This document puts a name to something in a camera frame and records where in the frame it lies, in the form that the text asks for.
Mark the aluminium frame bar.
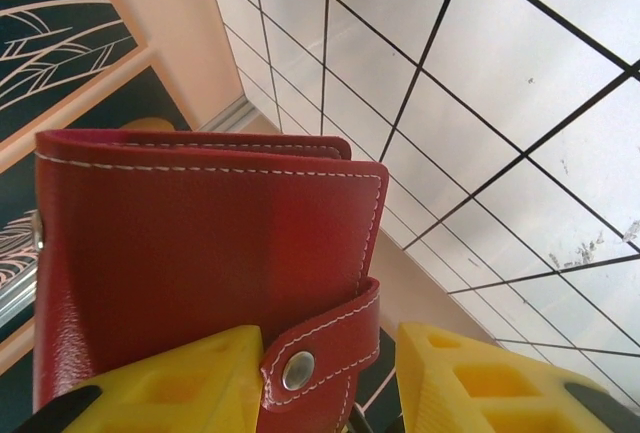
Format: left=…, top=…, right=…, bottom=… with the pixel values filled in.
left=0, top=271, right=37, bottom=325

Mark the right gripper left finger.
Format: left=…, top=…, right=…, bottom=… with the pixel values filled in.
left=22, top=324, right=265, bottom=433

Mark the aluminium frame post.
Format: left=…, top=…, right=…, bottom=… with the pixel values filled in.
left=196, top=99, right=260, bottom=133

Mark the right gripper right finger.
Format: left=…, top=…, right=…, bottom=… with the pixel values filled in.
left=396, top=321, right=640, bottom=433

